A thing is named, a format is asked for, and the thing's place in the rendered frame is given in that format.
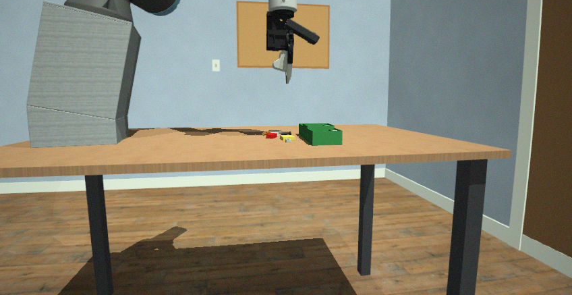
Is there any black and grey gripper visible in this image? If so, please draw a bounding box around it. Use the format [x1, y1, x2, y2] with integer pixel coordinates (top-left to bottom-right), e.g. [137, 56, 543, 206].
[266, 9, 294, 84]

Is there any green rack of bins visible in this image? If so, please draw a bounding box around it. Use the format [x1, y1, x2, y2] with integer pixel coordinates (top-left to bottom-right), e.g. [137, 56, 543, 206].
[299, 124, 343, 146]

